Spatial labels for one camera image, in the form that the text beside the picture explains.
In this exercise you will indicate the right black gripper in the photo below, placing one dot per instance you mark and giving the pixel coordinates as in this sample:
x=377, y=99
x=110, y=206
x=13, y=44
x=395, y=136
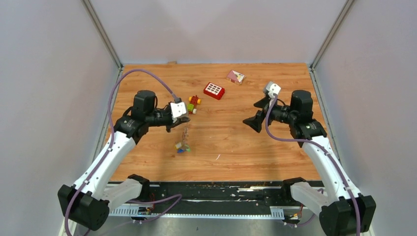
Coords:
x=254, y=122

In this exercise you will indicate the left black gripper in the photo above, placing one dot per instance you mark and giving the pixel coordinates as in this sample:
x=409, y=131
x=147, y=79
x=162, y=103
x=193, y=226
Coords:
x=178, y=122

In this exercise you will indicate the bunch of coloured keys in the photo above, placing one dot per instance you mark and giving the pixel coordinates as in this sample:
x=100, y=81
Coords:
x=182, y=147

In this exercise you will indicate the large clear keyring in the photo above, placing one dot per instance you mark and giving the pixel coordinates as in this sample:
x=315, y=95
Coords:
x=184, y=137

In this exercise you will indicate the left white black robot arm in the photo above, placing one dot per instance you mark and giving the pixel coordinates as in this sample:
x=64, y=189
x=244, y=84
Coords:
x=107, y=163

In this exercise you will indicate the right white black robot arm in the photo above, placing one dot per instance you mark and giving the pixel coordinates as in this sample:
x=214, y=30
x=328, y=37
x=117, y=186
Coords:
x=342, y=210

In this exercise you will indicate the colourful toy brick car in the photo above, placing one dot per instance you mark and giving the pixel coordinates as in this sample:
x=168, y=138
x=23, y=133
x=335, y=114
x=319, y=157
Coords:
x=193, y=102

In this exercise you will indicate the pink picture toy block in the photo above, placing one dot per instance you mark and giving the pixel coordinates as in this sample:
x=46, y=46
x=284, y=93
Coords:
x=235, y=77

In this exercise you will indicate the red window toy brick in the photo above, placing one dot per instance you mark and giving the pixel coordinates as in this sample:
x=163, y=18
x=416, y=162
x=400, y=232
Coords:
x=214, y=91

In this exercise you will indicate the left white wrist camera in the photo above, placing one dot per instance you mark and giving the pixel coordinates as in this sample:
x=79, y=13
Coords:
x=178, y=110

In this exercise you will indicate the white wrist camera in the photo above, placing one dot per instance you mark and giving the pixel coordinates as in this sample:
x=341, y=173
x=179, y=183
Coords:
x=178, y=110
x=271, y=89

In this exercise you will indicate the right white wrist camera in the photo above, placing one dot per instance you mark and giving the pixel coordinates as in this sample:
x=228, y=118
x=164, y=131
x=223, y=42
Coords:
x=271, y=89

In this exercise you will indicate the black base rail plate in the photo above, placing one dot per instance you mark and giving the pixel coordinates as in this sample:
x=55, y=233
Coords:
x=196, y=200

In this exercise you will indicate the right aluminium frame post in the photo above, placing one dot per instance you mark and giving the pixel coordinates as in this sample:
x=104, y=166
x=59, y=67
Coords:
x=332, y=32

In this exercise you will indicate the aluminium frame post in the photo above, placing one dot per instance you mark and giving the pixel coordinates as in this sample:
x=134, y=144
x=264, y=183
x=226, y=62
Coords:
x=102, y=32
x=332, y=32

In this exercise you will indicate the left aluminium frame post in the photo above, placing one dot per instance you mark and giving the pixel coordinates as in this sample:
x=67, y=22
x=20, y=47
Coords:
x=102, y=32

